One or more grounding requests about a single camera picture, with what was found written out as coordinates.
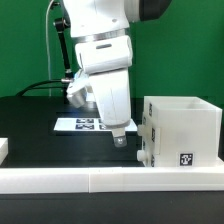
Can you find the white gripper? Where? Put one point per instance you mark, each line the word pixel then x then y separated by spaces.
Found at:
pixel 112 95

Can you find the white front drawer box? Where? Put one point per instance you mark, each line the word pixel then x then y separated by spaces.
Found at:
pixel 145 155

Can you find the white drawer box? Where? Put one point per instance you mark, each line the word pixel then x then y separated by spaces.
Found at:
pixel 150 134
pixel 145 155

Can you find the white drawer cabinet frame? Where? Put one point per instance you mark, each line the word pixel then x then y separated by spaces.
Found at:
pixel 190 130

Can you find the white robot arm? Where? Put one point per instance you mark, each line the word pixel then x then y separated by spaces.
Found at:
pixel 104 53

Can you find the paper marker sheet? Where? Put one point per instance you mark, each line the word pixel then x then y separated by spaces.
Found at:
pixel 79 125

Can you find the white left fence block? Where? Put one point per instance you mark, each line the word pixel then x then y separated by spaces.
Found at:
pixel 3 149

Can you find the white front fence rail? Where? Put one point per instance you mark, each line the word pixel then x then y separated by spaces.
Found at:
pixel 94 180

